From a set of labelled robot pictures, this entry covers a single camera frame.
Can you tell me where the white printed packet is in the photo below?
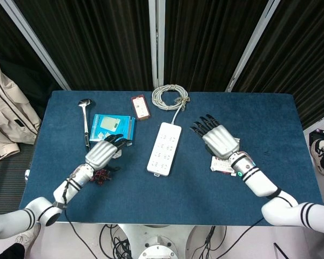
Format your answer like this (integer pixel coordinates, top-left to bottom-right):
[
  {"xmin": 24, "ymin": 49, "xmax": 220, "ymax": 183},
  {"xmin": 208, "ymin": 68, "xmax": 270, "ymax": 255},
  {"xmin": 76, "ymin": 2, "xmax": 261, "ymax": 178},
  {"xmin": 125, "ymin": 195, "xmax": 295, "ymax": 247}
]
[{"xmin": 210, "ymin": 137, "xmax": 241, "ymax": 176}]

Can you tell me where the white power strip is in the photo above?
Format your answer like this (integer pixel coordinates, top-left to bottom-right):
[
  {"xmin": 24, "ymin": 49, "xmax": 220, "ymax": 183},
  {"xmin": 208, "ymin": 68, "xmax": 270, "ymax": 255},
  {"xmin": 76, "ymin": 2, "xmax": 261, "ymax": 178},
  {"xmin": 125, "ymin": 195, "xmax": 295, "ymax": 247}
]
[{"xmin": 146, "ymin": 122, "xmax": 183, "ymax": 178}]

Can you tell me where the metal ladle spoon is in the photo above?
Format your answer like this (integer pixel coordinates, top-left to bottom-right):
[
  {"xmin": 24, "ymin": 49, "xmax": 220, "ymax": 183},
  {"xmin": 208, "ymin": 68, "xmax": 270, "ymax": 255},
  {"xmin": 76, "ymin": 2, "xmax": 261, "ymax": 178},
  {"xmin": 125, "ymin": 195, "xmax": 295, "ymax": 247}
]
[{"xmin": 77, "ymin": 99, "xmax": 94, "ymax": 152}]

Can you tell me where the red black tangled cord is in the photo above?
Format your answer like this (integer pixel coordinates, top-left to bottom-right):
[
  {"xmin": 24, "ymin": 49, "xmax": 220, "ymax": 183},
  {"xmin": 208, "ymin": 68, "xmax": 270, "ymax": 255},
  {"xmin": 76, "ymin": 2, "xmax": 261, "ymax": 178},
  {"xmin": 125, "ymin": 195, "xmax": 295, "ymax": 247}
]
[{"xmin": 91, "ymin": 166, "xmax": 113, "ymax": 186}]

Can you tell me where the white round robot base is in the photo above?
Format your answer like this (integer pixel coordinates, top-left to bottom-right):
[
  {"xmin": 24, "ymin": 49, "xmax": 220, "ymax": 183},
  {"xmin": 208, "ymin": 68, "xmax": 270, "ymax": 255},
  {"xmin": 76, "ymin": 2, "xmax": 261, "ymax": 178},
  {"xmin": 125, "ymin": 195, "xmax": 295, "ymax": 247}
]
[{"xmin": 118, "ymin": 224, "xmax": 198, "ymax": 259}]

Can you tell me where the black floor cable bundle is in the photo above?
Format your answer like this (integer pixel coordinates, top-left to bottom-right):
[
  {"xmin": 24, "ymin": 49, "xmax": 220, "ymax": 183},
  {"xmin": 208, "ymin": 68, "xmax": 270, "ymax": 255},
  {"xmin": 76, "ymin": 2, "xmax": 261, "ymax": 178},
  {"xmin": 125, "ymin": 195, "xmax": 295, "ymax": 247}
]
[{"xmin": 99, "ymin": 224, "xmax": 133, "ymax": 259}]

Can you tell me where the phone in red case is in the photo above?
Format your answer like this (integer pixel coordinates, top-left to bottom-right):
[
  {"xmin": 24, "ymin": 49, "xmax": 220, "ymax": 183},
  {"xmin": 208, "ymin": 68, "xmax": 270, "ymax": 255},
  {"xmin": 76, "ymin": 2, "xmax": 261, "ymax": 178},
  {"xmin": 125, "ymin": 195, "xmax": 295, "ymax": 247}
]
[{"xmin": 131, "ymin": 94, "xmax": 152, "ymax": 121}]

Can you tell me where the blue product box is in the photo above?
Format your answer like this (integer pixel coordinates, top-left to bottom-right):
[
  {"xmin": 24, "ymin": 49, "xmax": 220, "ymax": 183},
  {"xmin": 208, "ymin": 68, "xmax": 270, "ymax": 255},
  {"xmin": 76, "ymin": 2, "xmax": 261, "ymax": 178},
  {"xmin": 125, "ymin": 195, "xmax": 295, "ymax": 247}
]
[{"xmin": 89, "ymin": 113, "xmax": 136, "ymax": 147}]

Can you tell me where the black angled floor stand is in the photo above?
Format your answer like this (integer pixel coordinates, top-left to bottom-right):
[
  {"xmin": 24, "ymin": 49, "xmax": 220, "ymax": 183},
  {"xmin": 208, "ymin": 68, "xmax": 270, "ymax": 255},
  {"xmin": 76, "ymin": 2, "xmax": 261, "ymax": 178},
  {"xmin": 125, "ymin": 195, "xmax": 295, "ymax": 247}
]
[{"xmin": 273, "ymin": 242, "xmax": 290, "ymax": 259}]

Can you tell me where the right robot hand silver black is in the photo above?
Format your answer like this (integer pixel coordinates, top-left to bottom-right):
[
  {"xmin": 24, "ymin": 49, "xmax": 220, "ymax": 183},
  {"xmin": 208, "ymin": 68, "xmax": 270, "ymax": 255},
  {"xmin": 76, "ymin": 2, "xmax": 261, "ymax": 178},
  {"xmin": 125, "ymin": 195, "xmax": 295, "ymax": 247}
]
[{"xmin": 189, "ymin": 114, "xmax": 240, "ymax": 160}]

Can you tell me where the white cable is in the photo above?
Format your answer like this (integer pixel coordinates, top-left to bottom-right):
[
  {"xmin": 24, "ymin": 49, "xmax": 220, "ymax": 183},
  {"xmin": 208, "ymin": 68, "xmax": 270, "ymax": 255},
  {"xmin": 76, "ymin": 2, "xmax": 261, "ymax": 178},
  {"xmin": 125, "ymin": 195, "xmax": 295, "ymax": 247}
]
[{"xmin": 151, "ymin": 84, "xmax": 191, "ymax": 124}]

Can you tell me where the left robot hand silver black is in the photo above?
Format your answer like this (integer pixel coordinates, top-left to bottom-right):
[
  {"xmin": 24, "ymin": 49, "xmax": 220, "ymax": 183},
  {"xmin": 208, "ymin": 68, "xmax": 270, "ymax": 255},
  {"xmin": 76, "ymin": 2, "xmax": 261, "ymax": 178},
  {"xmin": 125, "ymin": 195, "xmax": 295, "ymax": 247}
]
[{"xmin": 84, "ymin": 134, "xmax": 130, "ymax": 169}]

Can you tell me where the beige jacket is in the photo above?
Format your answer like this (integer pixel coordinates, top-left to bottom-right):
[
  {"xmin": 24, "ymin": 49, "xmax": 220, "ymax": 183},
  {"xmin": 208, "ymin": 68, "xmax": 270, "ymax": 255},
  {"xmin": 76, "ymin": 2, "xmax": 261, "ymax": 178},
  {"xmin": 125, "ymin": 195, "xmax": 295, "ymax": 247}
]
[{"xmin": 0, "ymin": 50, "xmax": 42, "ymax": 162}]

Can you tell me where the blue table mat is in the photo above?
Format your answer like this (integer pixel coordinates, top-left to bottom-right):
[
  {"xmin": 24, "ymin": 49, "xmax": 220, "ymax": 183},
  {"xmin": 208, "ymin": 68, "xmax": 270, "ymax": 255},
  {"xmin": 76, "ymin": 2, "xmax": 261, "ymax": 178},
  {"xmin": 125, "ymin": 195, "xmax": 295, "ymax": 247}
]
[{"xmin": 17, "ymin": 90, "xmax": 324, "ymax": 226}]

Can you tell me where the grey partition post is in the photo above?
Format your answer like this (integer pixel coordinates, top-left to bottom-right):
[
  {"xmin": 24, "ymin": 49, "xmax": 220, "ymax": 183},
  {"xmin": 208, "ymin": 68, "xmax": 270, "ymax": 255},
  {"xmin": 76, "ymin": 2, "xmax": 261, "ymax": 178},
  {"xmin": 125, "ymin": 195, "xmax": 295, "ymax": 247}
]
[
  {"xmin": 148, "ymin": 0, "xmax": 165, "ymax": 88},
  {"xmin": 225, "ymin": 0, "xmax": 282, "ymax": 93},
  {"xmin": 0, "ymin": 0, "xmax": 71, "ymax": 91}
]

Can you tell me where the white black sneaker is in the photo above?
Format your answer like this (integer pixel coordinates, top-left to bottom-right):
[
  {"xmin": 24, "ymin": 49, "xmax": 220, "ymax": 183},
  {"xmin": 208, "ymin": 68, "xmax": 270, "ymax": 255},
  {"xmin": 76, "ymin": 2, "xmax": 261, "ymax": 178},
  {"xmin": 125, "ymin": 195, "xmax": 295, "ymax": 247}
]
[{"xmin": 310, "ymin": 138, "xmax": 324, "ymax": 176}]

